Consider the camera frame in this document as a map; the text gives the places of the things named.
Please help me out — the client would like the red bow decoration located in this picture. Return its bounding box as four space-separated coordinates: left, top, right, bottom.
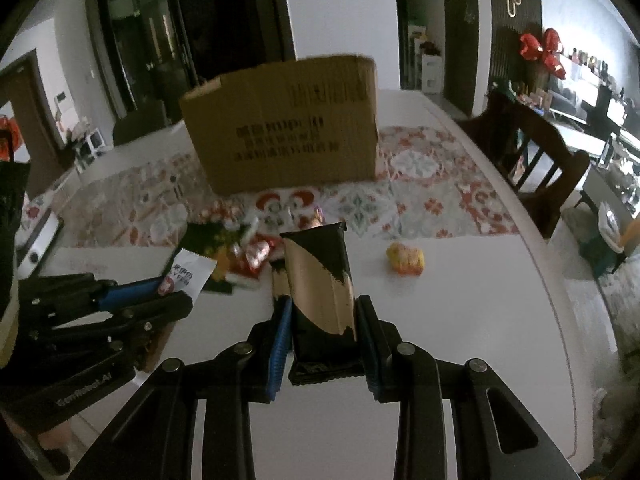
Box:
518 27 568 80

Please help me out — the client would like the brown cardboard box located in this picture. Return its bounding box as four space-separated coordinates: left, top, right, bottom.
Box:
179 54 381 196

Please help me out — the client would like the white candy packet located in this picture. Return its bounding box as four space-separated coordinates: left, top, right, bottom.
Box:
159 249 218 297

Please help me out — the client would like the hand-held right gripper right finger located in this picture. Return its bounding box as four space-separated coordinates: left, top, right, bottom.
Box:
354 295 583 480

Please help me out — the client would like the yellow snack packet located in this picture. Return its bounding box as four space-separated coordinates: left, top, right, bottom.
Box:
386 242 427 275

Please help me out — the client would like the white appliance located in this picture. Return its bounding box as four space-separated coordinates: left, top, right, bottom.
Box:
421 54 442 95

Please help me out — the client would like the dark green snack packet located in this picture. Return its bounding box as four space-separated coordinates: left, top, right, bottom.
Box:
165 222 261 295

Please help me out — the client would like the patterned table mat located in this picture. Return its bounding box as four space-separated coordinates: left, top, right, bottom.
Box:
20 125 521 251

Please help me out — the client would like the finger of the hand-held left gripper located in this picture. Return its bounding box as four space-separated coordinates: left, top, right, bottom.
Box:
17 272 168 312
20 292 195 376

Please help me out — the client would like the black and gold snack packet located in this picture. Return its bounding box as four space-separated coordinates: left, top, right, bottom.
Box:
272 221 366 386

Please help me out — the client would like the white edged tablet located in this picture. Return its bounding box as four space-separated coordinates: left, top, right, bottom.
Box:
15 210 65 278

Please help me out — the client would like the dark upholstered chair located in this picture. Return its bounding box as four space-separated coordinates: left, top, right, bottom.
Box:
112 100 168 147

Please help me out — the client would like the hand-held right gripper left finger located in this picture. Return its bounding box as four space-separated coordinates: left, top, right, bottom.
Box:
65 295 296 480

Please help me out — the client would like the green stool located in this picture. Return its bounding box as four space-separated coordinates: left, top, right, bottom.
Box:
580 202 631 278

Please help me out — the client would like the dark wooden chair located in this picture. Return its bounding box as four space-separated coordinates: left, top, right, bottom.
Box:
457 87 591 238

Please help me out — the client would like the red and white candy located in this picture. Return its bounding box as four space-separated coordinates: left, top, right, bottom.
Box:
242 239 273 273

